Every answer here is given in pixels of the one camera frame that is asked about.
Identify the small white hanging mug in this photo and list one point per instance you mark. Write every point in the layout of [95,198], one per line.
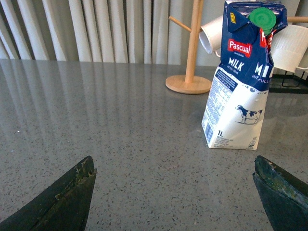
[211,36]

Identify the cream ribbed mug left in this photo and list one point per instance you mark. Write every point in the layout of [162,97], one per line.
[288,48]

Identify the black wire mug rack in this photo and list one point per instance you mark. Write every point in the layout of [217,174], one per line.
[288,82]

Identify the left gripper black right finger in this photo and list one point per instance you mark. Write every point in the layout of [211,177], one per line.
[284,196]

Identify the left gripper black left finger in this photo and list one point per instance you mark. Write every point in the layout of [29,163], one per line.
[63,206]

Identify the blue white milk carton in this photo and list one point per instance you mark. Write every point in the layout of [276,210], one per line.
[236,103]

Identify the white pleated curtain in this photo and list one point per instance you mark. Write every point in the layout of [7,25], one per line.
[110,31]

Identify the wooden mug tree stand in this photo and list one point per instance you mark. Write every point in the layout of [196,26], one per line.
[189,83]

